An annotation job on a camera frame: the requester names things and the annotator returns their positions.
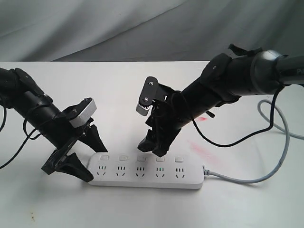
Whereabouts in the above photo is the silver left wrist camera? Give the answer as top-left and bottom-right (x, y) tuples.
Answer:
(66, 97), (97, 128)

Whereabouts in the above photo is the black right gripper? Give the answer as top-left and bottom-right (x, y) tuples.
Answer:
(137, 90), (190, 157)

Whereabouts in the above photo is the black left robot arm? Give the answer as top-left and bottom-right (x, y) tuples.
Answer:
(0, 68), (107, 182)

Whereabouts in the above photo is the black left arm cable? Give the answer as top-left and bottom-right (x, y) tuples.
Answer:
(0, 95), (55, 169)

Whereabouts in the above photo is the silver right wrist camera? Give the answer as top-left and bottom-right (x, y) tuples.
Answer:
(136, 76), (174, 116)

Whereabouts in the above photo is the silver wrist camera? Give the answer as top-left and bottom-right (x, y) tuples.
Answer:
(136, 76), (174, 116)
(66, 97), (97, 128)

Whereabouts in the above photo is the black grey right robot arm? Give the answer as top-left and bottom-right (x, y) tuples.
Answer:
(136, 45), (304, 157)

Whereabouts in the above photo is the grey power cable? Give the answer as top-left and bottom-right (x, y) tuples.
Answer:
(201, 99), (304, 184)

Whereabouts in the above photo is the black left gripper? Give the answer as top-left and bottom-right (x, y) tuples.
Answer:
(41, 105), (108, 182)

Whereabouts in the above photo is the white five-outlet power strip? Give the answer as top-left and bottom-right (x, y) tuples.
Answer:
(87, 153), (204, 190)

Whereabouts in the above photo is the grey backdrop cloth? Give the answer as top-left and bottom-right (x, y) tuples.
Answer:
(0, 0), (304, 61)

